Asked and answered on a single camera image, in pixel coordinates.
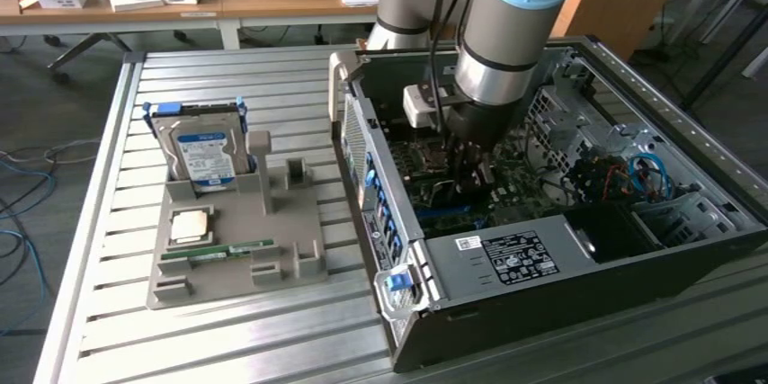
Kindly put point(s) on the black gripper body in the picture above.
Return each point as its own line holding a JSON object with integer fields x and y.
{"x": 483, "y": 125}

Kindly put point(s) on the green graphics card black fan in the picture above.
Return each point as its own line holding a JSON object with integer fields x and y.
{"x": 438, "y": 195}

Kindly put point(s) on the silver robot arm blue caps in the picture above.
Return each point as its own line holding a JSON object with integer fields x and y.
{"x": 505, "y": 33}

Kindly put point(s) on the metal CPU socket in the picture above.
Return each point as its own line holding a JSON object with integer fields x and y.
{"x": 434, "y": 154}

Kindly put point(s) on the green motherboard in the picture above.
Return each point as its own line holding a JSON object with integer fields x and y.
{"x": 529, "y": 190}

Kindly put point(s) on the blue expansion slot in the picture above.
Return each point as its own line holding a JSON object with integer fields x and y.
{"x": 445, "y": 213}

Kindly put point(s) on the grey chipset heatsink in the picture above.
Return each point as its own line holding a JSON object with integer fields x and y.
{"x": 510, "y": 217}

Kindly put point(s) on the perforated metal disk bay cage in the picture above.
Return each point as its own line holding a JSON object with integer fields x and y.
{"x": 567, "y": 127}

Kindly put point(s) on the grey power supply with label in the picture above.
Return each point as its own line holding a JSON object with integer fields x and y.
{"x": 481, "y": 262}

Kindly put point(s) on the black plastic bay box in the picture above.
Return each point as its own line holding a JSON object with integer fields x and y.
{"x": 613, "y": 231}

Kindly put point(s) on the blue case latch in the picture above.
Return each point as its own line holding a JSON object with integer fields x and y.
{"x": 398, "y": 282}

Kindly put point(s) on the open black PC case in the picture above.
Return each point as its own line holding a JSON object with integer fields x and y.
{"x": 541, "y": 312}

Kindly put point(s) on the grey metal disk bay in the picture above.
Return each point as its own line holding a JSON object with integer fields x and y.
{"x": 685, "y": 217}

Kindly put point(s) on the wooden office desk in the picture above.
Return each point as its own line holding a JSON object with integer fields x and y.
{"x": 289, "y": 2}
{"x": 90, "y": 15}

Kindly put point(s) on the grey parts rack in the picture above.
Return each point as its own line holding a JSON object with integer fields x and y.
{"x": 241, "y": 276}

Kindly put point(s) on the hard disk in blue caddy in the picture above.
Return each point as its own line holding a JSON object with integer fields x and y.
{"x": 198, "y": 154}

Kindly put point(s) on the green RAM stick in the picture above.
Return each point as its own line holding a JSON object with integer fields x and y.
{"x": 217, "y": 251}

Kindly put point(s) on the beige CPU chip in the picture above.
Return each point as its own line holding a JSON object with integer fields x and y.
{"x": 189, "y": 225}

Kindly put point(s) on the black wheeled desk leg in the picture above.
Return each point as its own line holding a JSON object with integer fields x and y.
{"x": 85, "y": 49}

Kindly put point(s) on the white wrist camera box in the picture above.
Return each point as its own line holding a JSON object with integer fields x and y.
{"x": 419, "y": 107}

